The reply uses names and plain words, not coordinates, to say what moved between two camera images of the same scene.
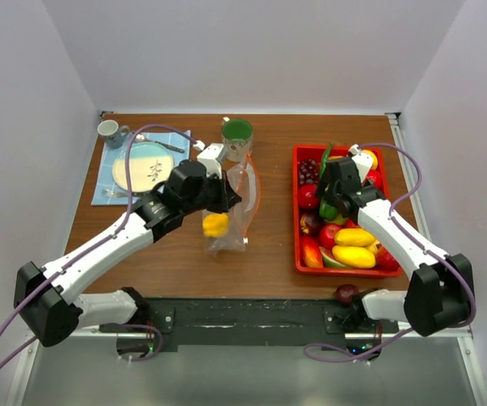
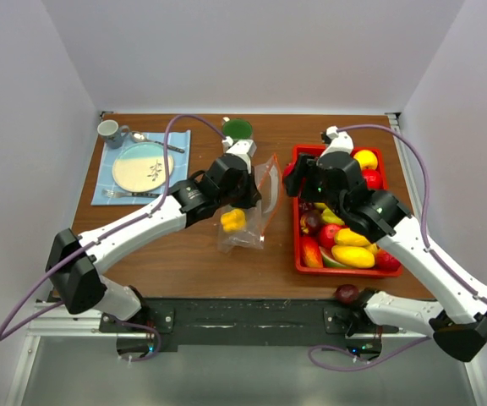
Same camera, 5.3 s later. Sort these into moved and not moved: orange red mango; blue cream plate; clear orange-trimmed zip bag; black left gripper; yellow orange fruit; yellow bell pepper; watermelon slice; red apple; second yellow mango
Moved: black left gripper; yellow bell pepper; clear orange-trimmed zip bag
Not moved: second yellow mango; blue cream plate; red apple; yellow orange fruit; orange red mango; watermelon slice
